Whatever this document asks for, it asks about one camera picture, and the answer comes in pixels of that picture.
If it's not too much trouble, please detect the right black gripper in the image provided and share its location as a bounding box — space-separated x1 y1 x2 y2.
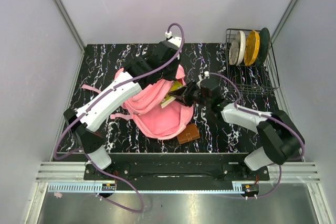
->
169 80 210 108

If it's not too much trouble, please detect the green comic paperback book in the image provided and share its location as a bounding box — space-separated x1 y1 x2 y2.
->
160 81 186 109

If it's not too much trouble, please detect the pink student backpack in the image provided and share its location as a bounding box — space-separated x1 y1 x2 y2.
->
76 66 194 140

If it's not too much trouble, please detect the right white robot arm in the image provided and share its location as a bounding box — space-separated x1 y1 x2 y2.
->
169 77 305 180

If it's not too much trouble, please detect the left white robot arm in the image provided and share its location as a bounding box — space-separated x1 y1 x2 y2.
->
64 37 184 180

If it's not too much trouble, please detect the brown leather wallet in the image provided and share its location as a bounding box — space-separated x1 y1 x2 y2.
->
177 123 200 145

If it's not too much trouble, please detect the white grey plate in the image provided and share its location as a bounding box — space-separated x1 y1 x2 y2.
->
228 30 246 66

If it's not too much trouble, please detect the yellow plate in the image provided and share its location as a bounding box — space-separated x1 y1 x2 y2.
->
244 30 260 66

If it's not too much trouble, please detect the dark green plate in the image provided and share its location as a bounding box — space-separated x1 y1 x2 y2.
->
254 27 270 67

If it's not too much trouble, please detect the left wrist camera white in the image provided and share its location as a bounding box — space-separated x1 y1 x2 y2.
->
165 31 182 48

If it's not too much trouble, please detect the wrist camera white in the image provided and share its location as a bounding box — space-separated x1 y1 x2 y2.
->
165 31 182 48
198 71 210 84

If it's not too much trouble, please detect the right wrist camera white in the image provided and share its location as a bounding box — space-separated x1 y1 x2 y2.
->
198 71 210 84

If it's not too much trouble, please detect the black wire dish rack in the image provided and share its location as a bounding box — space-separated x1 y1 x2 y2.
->
225 28 280 95

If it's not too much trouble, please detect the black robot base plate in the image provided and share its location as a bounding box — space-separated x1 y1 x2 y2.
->
83 153 271 183

